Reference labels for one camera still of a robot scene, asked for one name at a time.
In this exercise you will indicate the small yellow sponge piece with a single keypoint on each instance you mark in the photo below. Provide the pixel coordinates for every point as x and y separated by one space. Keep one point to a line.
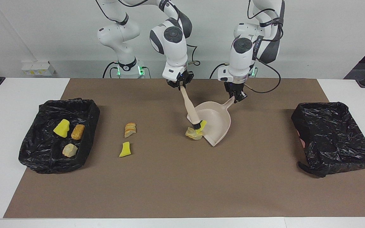
125 150

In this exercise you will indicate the brown oval bread roll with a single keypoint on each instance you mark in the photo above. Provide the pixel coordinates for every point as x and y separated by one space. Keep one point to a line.
78 132

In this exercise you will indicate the notched yellow sponge piece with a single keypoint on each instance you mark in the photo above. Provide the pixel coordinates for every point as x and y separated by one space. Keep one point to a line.
203 126

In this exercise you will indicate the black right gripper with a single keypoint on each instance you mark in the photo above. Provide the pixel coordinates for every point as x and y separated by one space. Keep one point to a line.
181 79

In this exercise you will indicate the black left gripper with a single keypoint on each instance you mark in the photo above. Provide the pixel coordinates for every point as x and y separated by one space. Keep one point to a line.
235 87

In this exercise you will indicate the yellow sponge chunk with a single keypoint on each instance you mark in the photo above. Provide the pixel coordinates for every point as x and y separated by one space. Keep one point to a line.
62 128

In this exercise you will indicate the beige plastic dustpan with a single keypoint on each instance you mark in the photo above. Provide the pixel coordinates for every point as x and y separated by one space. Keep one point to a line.
215 120

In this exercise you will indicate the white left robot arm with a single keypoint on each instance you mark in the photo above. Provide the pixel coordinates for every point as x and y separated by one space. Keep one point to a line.
242 53

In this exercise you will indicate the black plastic trash bag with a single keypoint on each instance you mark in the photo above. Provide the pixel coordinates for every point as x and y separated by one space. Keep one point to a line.
331 136
40 145

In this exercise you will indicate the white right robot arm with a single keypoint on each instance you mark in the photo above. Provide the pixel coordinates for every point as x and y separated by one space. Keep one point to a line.
173 47

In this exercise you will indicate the pale beige bread chunk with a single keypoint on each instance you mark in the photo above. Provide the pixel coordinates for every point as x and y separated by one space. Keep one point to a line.
69 150

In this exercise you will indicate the orange striped bread piece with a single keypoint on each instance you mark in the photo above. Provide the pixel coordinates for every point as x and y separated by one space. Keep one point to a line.
130 130

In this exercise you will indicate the pink plastic bin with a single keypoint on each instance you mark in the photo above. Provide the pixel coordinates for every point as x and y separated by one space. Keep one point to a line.
302 142

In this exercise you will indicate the beige brush with black bristles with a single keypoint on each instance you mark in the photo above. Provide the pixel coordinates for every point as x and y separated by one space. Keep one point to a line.
188 104

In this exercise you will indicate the brown paper table mat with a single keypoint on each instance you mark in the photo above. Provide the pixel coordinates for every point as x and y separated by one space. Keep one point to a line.
265 196

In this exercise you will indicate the white cardboard box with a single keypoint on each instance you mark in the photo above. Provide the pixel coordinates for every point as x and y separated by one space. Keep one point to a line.
38 68

